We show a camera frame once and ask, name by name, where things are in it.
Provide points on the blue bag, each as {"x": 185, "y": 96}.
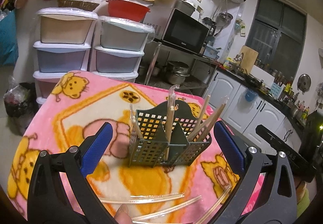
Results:
{"x": 9, "y": 42}

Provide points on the pink cartoon blanket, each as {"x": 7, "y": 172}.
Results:
{"x": 78, "y": 106}

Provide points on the black microwave oven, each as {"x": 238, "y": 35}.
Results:
{"x": 175, "y": 28}

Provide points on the black trash bag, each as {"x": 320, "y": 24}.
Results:
{"x": 20, "y": 103}

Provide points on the wicker basket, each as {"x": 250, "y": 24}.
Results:
{"x": 84, "y": 5}

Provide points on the metal shelf rack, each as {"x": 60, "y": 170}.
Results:
{"x": 164, "y": 66}

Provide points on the right plastic drawer tower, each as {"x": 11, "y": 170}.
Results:
{"x": 118, "y": 47}

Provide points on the left plastic drawer tower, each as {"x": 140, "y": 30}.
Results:
{"x": 62, "y": 52}

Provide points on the red plastic basin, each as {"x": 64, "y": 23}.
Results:
{"x": 127, "y": 10}

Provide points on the wooden cutting board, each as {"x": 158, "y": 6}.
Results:
{"x": 249, "y": 58}

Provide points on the chopsticks diagonal pair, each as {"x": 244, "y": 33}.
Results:
{"x": 168, "y": 210}

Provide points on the chopsticks in caddy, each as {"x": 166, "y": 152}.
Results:
{"x": 209, "y": 122}
{"x": 170, "y": 111}
{"x": 135, "y": 123}

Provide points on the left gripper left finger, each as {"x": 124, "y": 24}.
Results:
{"x": 59, "y": 191}

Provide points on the dark kitchen window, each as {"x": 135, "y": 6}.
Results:
{"x": 277, "y": 33}

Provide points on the chopsticks in caddy left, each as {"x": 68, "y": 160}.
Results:
{"x": 135, "y": 123}

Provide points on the wrapped chopsticks right edge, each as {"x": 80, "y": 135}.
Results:
{"x": 211, "y": 210}

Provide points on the left hand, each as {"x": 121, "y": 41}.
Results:
{"x": 122, "y": 215}

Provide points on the white kitchen cabinets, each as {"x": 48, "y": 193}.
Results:
{"x": 244, "y": 116}

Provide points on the chopsticks in caddy right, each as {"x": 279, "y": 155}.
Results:
{"x": 209, "y": 122}

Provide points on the plastic drawer tower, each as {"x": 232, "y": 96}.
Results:
{"x": 118, "y": 47}
{"x": 62, "y": 52}

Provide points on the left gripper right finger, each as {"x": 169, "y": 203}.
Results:
{"x": 265, "y": 192}

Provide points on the steel cooking pot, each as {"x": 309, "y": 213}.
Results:
{"x": 176, "y": 72}

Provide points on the chopsticks in caddy middle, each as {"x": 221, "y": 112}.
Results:
{"x": 170, "y": 111}

